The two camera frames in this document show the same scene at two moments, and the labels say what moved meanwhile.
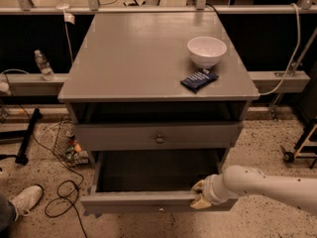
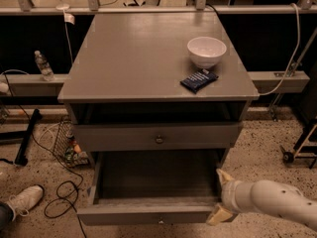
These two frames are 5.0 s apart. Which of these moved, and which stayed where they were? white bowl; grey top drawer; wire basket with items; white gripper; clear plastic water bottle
Moved: white gripper
Stayed: clear plastic water bottle; white bowl; wire basket with items; grey top drawer
